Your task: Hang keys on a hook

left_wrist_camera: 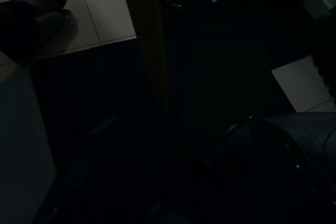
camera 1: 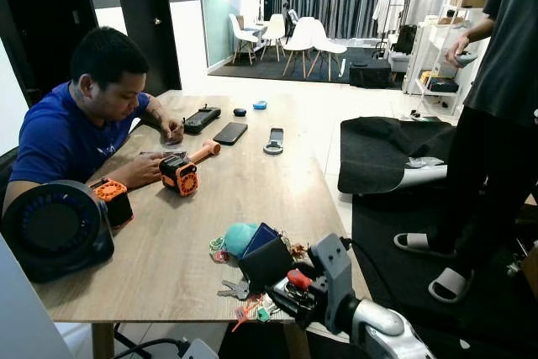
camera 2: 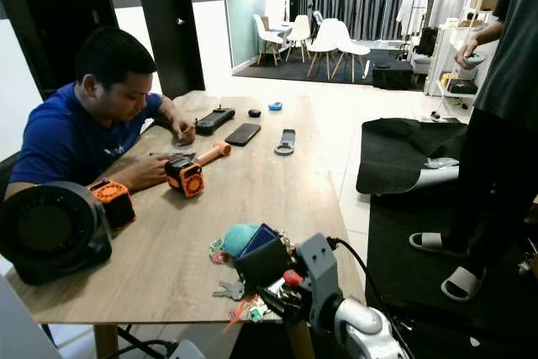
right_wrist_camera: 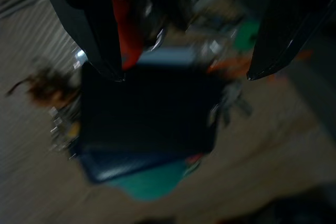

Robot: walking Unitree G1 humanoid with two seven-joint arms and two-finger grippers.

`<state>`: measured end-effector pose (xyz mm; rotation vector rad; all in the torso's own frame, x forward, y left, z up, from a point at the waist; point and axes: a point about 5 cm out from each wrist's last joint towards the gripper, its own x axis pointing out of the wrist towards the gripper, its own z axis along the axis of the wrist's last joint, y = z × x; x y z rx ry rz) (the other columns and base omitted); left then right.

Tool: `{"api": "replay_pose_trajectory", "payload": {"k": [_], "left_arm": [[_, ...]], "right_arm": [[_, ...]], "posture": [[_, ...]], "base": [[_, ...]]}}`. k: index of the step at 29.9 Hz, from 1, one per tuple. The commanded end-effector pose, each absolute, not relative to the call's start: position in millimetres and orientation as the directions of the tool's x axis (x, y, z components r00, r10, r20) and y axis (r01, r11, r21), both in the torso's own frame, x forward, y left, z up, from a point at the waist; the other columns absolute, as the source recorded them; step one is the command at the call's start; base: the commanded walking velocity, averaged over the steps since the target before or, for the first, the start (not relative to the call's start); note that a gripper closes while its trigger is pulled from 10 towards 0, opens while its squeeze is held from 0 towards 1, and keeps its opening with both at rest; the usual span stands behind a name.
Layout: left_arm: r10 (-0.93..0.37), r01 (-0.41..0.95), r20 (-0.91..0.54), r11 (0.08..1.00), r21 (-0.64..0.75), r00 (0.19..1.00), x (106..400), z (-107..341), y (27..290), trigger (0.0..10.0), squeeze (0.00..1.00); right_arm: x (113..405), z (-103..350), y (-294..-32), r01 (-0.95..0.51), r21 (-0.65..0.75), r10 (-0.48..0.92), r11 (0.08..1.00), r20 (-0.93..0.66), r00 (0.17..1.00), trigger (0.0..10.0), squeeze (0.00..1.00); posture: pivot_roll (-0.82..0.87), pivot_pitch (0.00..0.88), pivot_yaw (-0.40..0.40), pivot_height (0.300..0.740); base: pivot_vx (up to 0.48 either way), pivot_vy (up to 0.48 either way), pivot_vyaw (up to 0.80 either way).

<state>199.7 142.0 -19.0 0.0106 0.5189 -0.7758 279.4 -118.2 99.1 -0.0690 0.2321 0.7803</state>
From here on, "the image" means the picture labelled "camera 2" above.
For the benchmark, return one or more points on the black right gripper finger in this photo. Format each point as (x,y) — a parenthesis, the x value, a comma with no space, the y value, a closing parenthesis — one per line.
(276,292)
(279,308)

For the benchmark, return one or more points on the key bunch with red tag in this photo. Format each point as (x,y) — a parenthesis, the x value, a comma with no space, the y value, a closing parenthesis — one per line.
(293,277)

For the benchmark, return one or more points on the grey handheld controller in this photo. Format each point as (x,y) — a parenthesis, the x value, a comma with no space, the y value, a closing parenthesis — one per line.
(475,61)

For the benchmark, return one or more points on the orange green key tags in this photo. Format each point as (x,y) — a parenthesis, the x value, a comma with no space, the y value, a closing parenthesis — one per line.
(254,314)

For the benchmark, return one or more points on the black pouch with blue card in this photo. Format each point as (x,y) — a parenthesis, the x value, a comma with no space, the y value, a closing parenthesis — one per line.
(261,262)

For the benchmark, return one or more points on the wooden table leg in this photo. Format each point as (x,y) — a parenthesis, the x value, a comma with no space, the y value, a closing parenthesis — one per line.
(300,344)
(106,344)

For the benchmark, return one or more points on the silver key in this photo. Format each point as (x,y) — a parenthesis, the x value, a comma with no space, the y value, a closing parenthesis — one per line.
(231,292)

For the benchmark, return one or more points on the teal plush ball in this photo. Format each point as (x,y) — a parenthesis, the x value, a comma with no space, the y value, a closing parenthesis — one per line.
(237,240)

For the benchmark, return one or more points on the green pink key rings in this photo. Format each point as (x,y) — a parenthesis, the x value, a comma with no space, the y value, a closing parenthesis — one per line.
(217,251)

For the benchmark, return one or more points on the large black floor mat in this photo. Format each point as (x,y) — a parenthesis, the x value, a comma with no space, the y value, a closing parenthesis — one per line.
(395,250)

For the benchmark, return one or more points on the white slipper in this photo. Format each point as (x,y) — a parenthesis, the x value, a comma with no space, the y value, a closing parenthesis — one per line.
(427,244)
(461,283)

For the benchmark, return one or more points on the black phone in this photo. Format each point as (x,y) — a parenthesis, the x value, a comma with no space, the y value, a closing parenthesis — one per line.
(242,134)

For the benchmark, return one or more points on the folded black floor mat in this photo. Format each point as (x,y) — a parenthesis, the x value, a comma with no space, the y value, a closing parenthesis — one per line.
(391,157)

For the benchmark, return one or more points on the small black round cap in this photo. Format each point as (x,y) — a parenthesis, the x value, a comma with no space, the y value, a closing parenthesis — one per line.
(255,113)

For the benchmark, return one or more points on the black handheld console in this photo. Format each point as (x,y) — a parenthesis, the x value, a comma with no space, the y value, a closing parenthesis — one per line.
(214,120)

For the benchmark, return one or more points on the small orange black box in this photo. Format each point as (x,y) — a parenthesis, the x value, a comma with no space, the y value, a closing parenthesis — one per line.
(115,205)

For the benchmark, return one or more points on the small blue round tape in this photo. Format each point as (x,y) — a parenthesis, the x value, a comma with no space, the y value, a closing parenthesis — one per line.
(271,108)

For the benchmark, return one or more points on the black rug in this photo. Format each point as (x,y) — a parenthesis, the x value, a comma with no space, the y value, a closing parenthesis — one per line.
(290,71)

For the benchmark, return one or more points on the black round fan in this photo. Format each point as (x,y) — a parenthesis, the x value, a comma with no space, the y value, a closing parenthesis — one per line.
(55,233)

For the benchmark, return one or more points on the light grey panel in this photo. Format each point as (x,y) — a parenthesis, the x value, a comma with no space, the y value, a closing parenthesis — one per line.
(25,334)

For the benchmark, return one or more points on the seated person in blue shirt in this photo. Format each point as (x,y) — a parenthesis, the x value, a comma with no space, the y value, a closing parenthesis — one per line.
(67,140)

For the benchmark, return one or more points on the white chair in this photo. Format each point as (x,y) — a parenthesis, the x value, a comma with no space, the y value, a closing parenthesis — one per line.
(328,37)
(300,28)
(263,29)

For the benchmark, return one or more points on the black chair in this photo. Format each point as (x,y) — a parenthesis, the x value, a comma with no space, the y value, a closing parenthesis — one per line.
(8,176)

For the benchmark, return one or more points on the white shelf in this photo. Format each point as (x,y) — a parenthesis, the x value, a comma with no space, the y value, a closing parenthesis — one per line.
(441,52)

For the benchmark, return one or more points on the black bag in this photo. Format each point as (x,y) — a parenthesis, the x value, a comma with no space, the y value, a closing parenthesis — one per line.
(426,41)

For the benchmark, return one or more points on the black door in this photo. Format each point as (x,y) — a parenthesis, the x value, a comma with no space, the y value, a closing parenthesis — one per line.
(168,14)
(50,6)

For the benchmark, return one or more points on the white hanging shirt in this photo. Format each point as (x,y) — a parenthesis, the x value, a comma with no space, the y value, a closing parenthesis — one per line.
(412,13)

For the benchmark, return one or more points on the standing person in grey shirt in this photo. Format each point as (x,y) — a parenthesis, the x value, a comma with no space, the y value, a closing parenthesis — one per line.
(513,65)

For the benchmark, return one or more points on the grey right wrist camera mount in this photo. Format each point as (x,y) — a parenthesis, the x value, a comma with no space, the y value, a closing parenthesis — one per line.
(319,266)

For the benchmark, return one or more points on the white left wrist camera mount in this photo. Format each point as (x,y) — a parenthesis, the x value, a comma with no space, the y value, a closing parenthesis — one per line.
(187,351)

